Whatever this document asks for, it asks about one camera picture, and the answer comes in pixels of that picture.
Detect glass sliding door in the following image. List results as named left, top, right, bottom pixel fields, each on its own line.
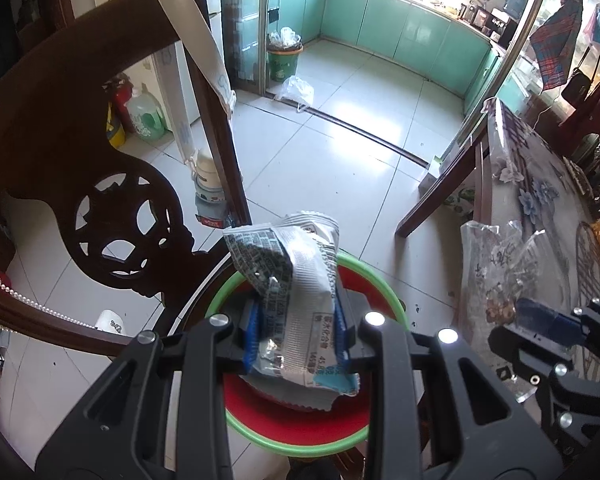
left=220, top=0, right=271, bottom=96

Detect green detergent jug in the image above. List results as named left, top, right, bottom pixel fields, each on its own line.
left=125, top=87, right=167, bottom=142

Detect clear plastic bag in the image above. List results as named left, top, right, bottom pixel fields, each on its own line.
left=274, top=76, right=315, bottom=111

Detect yellow container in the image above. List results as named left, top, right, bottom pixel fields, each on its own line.
left=105, top=110, right=127, bottom=150

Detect plaid cloth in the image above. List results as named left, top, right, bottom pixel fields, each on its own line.
left=530, top=0, right=583, bottom=92

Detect red fire extinguisher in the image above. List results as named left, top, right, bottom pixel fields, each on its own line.
left=105, top=77, right=136, bottom=133

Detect pearl necklace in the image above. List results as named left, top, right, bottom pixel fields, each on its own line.
left=0, top=267, right=98, bottom=333

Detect teal kitchen cabinets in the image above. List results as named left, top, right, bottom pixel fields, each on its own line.
left=267, top=0, right=506, bottom=121

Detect black shoulder bag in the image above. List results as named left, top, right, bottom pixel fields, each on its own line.
left=560, top=55, right=600, bottom=108

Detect white strap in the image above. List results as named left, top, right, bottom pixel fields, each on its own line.
left=147, top=0, right=237, bottom=166

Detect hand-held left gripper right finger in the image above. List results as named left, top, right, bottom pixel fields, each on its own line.
left=335, top=287, right=563, bottom=480

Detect green trash bin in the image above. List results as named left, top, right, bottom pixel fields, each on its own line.
left=266, top=27, right=305, bottom=83

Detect red green basin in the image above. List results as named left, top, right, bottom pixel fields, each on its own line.
left=205, top=250, right=408, bottom=458

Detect dark red garment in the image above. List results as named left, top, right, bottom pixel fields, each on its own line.
left=560, top=75, right=600, bottom=156

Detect white blue snack packet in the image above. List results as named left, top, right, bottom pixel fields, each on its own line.
left=222, top=212, right=361, bottom=413

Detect clear plastic wrapper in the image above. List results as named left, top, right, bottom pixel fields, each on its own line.
left=460, top=220, right=573, bottom=401

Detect white jar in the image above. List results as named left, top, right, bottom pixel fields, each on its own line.
left=194, top=152, right=231, bottom=206

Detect dark wooden chair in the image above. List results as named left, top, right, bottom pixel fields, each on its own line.
left=0, top=0, right=261, bottom=356

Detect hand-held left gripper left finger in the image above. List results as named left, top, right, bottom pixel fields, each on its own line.
left=35, top=302, right=261, bottom=480

